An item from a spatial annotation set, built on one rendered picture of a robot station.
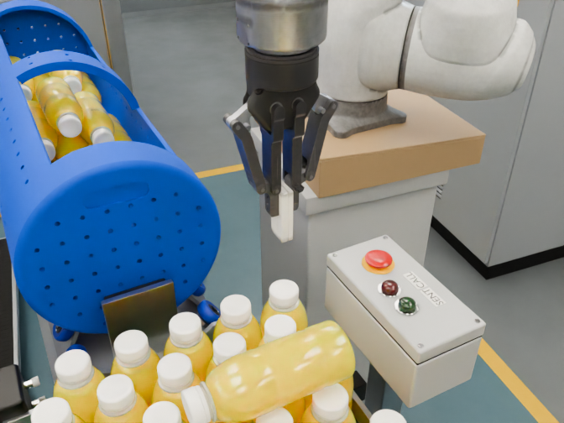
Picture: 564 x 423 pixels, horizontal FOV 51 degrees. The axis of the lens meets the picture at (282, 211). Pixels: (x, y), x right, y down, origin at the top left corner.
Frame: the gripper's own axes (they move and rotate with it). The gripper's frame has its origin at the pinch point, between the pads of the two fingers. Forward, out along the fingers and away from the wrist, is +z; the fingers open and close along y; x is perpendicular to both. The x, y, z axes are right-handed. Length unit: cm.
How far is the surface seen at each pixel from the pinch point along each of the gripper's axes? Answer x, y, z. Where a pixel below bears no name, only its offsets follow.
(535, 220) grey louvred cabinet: -72, -149, 93
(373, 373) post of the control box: 7.4, -10.8, 26.8
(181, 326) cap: 0.2, 13.9, 12.5
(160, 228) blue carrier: -14.8, 11.3, 8.2
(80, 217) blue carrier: -15.2, 21.2, 3.5
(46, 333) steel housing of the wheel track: -30, 30, 34
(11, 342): -111, 43, 105
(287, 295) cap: 1.3, -0.1, 12.4
